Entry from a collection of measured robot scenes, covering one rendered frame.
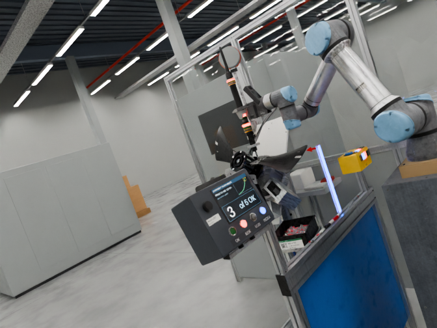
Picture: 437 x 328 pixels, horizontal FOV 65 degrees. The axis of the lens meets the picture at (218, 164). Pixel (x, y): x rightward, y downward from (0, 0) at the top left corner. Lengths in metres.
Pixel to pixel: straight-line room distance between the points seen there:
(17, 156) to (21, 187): 7.12
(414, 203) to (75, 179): 6.38
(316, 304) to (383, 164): 1.14
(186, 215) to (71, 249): 6.11
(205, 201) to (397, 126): 0.70
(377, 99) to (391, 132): 0.12
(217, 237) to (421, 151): 0.84
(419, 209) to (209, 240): 0.80
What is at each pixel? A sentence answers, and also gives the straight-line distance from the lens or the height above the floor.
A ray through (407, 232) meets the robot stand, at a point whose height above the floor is 0.81.
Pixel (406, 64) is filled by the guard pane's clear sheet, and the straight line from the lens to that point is 2.18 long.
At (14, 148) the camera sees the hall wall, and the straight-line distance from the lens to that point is 13.96.
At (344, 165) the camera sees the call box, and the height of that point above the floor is 1.03.
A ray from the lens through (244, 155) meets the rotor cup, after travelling 1.80.
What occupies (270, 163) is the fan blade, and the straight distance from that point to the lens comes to 1.69.
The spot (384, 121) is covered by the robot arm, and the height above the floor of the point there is 1.24.
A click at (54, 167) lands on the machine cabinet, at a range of 7.05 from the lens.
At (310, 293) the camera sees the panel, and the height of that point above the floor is 0.72.
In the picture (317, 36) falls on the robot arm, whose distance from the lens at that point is 1.39.
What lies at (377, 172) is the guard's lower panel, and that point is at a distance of 2.33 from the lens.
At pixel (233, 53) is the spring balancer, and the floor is 1.89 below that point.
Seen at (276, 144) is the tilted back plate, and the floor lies 1.22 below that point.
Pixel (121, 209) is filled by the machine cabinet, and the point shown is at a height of 0.62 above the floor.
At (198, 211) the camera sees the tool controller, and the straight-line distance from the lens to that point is 0.93.
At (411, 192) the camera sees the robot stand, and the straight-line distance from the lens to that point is 1.40.
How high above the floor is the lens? 1.38
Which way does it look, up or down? 4 degrees down
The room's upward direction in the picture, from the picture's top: 20 degrees counter-clockwise
